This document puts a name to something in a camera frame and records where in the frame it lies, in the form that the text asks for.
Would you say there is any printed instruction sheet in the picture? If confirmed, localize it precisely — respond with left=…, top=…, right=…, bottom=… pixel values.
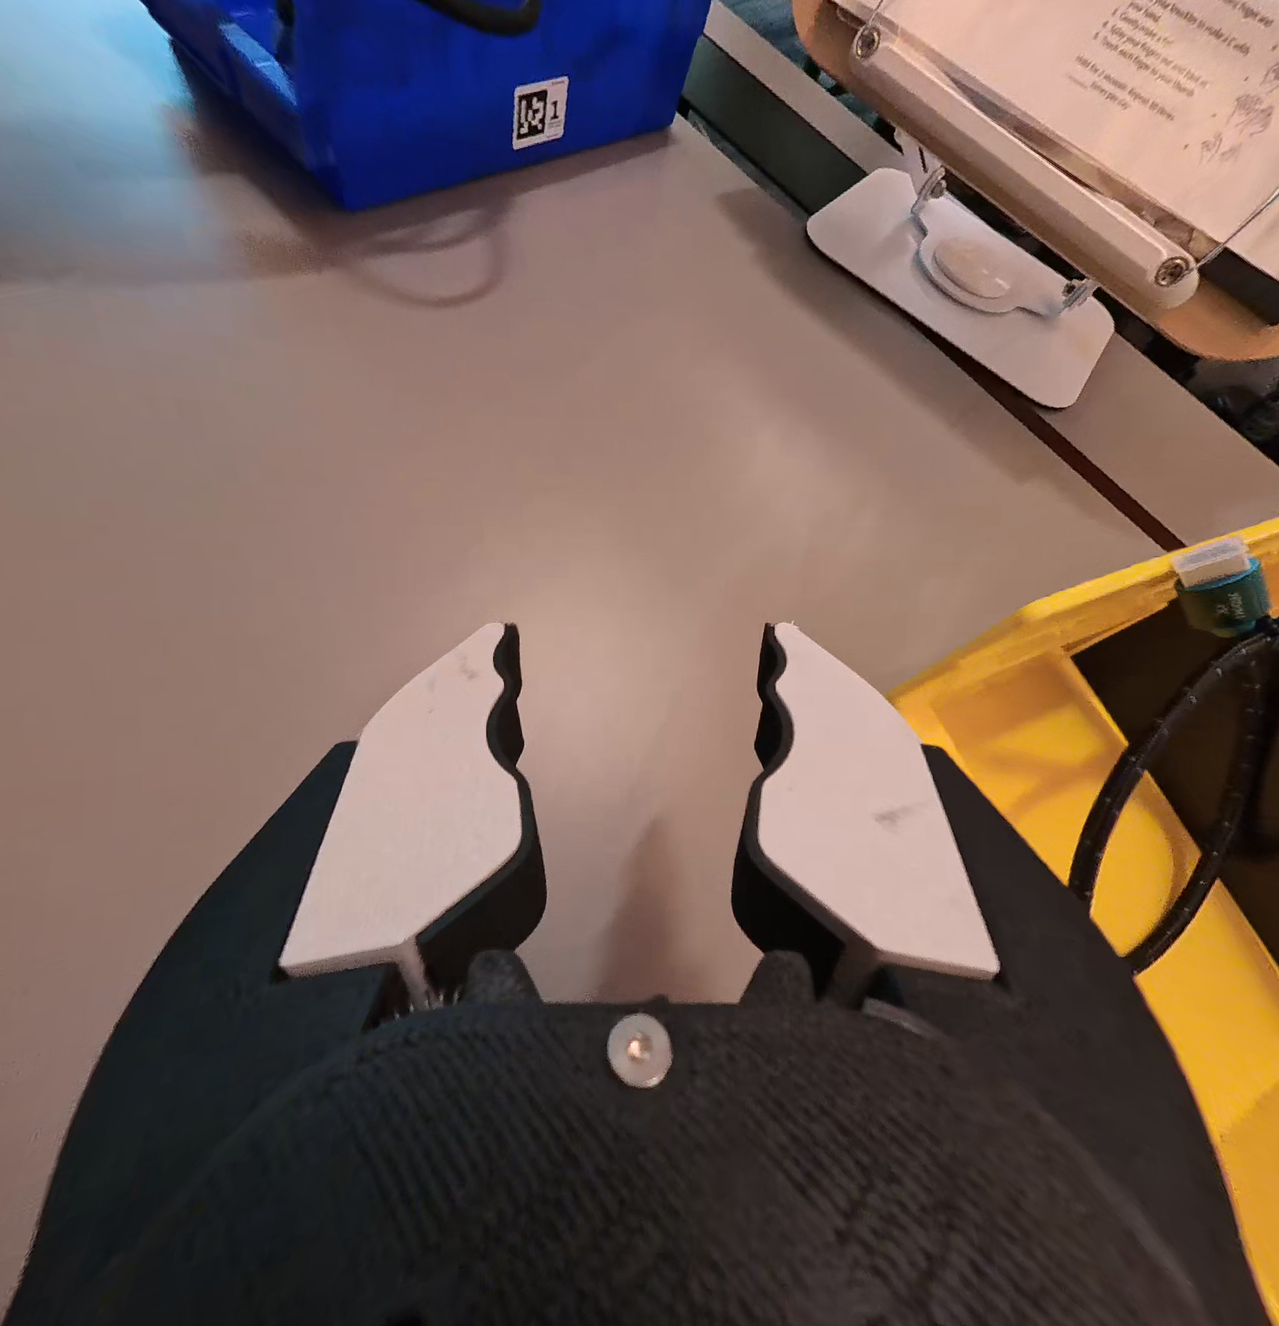
left=898, top=0, right=1279, bottom=261

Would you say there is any teal plug usb cable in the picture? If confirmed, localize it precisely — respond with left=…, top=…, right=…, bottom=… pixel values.
left=1172, top=535, right=1263, bottom=634

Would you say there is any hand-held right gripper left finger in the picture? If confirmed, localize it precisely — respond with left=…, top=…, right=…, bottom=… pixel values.
left=276, top=623, right=549, bottom=1016

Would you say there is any white stand base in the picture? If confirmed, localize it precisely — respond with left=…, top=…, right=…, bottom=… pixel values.
left=803, top=166, right=1116, bottom=410

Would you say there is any black usb cable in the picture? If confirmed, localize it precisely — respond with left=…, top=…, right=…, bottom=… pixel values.
left=1068, top=611, right=1279, bottom=975

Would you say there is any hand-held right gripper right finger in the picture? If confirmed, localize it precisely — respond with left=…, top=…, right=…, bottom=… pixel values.
left=731, top=623, right=1004, bottom=1008

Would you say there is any wooden instruction board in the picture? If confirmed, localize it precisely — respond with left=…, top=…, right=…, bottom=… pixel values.
left=794, top=0, right=1279, bottom=362

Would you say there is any black white marker sticker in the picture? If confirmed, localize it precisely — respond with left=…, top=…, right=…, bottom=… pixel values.
left=511, top=74, right=570, bottom=151

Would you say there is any blue plastic bin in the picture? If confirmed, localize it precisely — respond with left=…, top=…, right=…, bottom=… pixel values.
left=142, top=0, right=714, bottom=212

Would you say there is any yellow plastic bin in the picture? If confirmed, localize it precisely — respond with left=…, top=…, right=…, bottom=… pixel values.
left=888, top=514, right=1279, bottom=1326

